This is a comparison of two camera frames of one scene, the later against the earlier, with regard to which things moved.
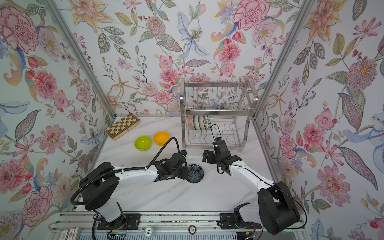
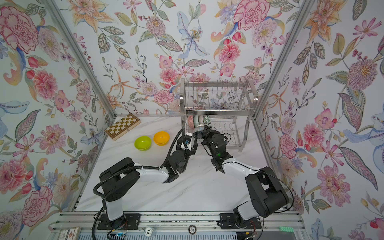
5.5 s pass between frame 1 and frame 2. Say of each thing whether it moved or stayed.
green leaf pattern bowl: stayed
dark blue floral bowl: moved
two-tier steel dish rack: stayed
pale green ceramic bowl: stayed
